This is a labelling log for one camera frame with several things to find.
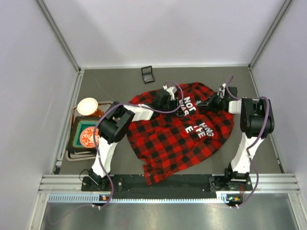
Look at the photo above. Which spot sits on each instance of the red patterned plate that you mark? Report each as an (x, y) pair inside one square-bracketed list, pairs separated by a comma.
[(88, 136)]

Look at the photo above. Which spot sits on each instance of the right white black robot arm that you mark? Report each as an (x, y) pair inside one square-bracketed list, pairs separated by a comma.
[(256, 123)]

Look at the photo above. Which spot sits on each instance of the amber glass cup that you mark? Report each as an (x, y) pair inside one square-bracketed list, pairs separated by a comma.
[(97, 113)]

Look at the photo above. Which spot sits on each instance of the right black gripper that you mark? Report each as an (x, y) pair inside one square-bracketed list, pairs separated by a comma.
[(210, 100)]

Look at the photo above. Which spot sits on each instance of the red black plaid shirt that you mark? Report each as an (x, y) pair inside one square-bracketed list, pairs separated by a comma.
[(169, 143)]

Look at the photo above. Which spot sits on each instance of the green black square dish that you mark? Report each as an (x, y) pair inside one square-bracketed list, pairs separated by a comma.
[(80, 124)]

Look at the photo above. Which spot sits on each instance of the white bowl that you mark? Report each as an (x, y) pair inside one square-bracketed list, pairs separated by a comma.
[(87, 106)]

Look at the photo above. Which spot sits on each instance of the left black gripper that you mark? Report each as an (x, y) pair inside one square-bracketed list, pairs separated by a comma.
[(176, 108)]

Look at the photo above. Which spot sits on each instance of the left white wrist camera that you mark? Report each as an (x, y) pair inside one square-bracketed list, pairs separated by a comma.
[(171, 90)]

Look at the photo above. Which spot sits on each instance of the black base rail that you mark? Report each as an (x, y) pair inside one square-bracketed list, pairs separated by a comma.
[(178, 186)]

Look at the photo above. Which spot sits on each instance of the metal tray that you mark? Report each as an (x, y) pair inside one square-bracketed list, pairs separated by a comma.
[(73, 156)]

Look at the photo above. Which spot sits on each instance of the small black open box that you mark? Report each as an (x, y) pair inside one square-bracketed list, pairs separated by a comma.
[(147, 74)]

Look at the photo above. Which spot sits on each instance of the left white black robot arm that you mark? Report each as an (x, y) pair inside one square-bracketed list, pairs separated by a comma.
[(114, 124)]

